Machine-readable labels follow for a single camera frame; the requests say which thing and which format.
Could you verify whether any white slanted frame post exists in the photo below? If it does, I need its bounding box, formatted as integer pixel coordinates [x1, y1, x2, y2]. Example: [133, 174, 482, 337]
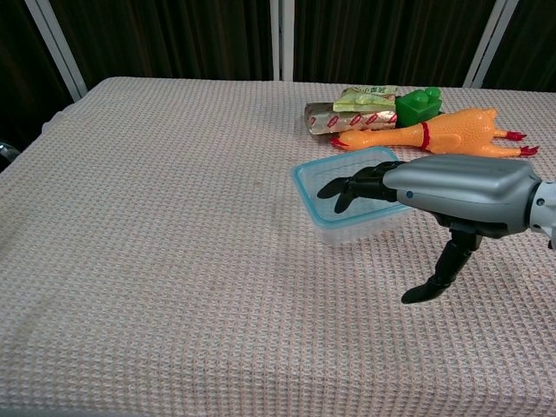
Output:
[23, 0, 89, 103]
[462, 0, 520, 89]

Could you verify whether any dark pleated curtain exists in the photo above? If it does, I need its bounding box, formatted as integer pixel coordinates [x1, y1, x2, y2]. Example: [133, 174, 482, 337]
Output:
[0, 0, 556, 153]

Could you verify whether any yellow rubber chicken toy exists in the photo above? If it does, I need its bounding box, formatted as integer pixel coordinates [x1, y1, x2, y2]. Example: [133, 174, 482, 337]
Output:
[329, 107, 540, 160]

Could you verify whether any white upright frame post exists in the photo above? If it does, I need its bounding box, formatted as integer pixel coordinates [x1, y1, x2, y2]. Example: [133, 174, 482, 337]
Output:
[268, 0, 295, 83]

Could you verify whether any gold foil snack packet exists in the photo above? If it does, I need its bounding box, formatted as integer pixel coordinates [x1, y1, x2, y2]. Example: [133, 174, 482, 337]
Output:
[303, 102, 400, 136]

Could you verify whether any beige waffle-weave tablecloth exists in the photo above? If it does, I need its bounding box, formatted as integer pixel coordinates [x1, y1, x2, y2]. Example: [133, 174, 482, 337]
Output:
[0, 76, 556, 417]

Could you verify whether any dark rounded glossy object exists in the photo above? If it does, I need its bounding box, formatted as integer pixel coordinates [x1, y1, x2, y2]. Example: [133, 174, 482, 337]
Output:
[0, 138, 22, 173]

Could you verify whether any green toy building block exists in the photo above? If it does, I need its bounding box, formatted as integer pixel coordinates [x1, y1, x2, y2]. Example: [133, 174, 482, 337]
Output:
[394, 86, 443, 129]

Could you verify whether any clear plastic container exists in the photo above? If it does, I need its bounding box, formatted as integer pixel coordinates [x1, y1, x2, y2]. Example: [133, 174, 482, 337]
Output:
[291, 147, 414, 248]

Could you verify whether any light green snack packet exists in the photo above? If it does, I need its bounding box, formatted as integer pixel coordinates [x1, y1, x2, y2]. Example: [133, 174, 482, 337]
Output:
[333, 85, 400, 113]

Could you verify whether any blue container lid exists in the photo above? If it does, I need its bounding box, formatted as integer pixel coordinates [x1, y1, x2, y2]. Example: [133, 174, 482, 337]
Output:
[289, 146, 414, 229]

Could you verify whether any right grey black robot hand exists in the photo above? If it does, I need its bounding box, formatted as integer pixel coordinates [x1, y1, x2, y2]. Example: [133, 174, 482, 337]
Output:
[316, 154, 542, 305]

